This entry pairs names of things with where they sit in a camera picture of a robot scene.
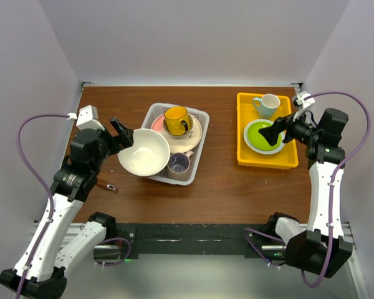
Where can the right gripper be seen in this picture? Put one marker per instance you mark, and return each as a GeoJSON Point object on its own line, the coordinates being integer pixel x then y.
{"type": "Point", "coordinates": [272, 132]}

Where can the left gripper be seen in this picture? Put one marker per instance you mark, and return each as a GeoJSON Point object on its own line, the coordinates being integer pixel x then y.
{"type": "Point", "coordinates": [125, 135]}

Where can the cream ceramic bowl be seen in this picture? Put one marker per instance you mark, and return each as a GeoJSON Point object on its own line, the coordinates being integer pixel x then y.
{"type": "Point", "coordinates": [149, 154]}

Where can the pink cream branch plate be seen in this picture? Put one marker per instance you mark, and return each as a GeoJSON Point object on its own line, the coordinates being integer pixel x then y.
{"type": "Point", "coordinates": [179, 144]}

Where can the yellow glass cup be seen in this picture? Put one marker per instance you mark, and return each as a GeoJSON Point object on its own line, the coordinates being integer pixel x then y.
{"type": "Point", "coordinates": [176, 112]}

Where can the pink purple mug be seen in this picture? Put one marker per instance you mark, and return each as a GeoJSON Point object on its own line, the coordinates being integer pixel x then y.
{"type": "Point", "coordinates": [179, 165]}

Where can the purple patterned small bowl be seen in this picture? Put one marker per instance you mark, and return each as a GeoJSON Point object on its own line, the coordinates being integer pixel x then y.
{"type": "Point", "coordinates": [178, 127]}

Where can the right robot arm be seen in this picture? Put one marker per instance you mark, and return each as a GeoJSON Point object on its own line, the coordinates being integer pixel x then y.
{"type": "Point", "coordinates": [320, 247]}

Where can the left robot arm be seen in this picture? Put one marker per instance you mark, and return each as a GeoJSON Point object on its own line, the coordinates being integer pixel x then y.
{"type": "Point", "coordinates": [45, 266]}

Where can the lime green plate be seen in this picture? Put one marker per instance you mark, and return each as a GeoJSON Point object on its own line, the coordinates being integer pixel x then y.
{"type": "Point", "coordinates": [257, 142]}

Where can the yellow plastic tray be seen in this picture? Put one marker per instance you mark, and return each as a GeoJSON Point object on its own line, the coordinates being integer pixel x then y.
{"type": "Point", "coordinates": [286, 158]}

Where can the light blue mug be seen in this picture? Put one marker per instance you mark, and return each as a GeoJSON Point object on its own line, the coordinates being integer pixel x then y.
{"type": "Point", "coordinates": [266, 105]}

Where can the white plastic basket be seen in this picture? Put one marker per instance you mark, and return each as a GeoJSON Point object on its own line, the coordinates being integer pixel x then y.
{"type": "Point", "coordinates": [158, 109]}

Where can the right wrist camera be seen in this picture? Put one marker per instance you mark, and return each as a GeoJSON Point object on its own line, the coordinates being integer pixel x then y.
{"type": "Point", "coordinates": [302, 101]}

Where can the spatula with wooden handle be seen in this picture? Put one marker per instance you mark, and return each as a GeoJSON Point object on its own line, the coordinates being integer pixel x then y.
{"type": "Point", "coordinates": [106, 186]}

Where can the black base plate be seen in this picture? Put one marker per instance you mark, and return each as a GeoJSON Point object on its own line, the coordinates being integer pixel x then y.
{"type": "Point", "coordinates": [198, 239]}

